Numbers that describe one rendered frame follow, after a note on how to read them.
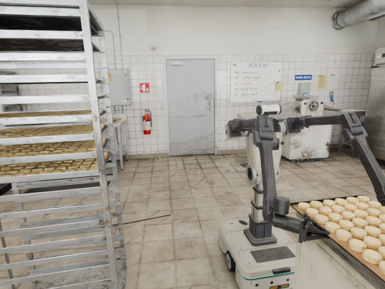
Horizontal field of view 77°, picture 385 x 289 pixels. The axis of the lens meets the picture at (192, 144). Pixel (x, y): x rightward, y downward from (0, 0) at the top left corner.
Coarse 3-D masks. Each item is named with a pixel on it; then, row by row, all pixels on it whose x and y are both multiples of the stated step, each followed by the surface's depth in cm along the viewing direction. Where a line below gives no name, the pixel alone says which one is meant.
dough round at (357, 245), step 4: (352, 240) 83; (356, 240) 83; (360, 240) 83; (348, 244) 83; (352, 244) 81; (356, 244) 81; (360, 244) 81; (364, 244) 81; (352, 248) 81; (356, 248) 80; (360, 248) 80; (364, 248) 80
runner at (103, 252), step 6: (90, 252) 128; (96, 252) 129; (102, 252) 129; (48, 258) 124; (54, 258) 125; (60, 258) 125; (66, 258) 126; (72, 258) 127; (78, 258) 127; (6, 264) 120; (12, 264) 121; (18, 264) 122; (24, 264) 122; (30, 264) 123; (36, 264) 123; (0, 270) 120
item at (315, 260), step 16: (320, 240) 98; (304, 256) 109; (320, 256) 98; (336, 256) 90; (304, 272) 110; (320, 272) 99; (336, 272) 90; (352, 272) 83; (304, 288) 111; (320, 288) 100; (336, 288) 90; (352, 288) 83; (368, 288) 76
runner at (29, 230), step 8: (64, 224) 122; (72, 224) 123; (80, 224) 124; (88, 224) 124; (96, 224) 125; (104, 224) 126; (0, 232) 117; (8, 232) 117; (16, 232) 118; (24, 232) 119; (32, 232) 120
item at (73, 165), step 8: (104, 152) 155; (64, 160) 139; (72, 160) 139; (80, 160) 138; (88, 160) 139; (96, 160) 137; (0, 168) 127; (8, 168) 126; (16, 168) 126; (24, 168) 129; (32, 168) 128; (40, 168) 125; (48, 168) 125; (56, 168) 125; (64, 168) 126; (72, 168) 124; (80, 168) 124; (88, 168) 128; (96, 168) 123; (0, 176) 115; (8, 176) 115
